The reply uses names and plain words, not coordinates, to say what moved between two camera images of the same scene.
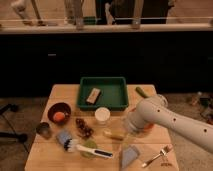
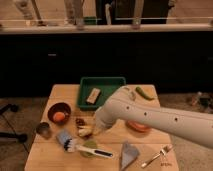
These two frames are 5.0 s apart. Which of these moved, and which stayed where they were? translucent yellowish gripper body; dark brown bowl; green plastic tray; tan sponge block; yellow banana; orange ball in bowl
Moved: yellow banana; translucent yellowish gripper body
Stayed: green plastic tray; orange ball in bowl; dark brown bowl; tan sponge block
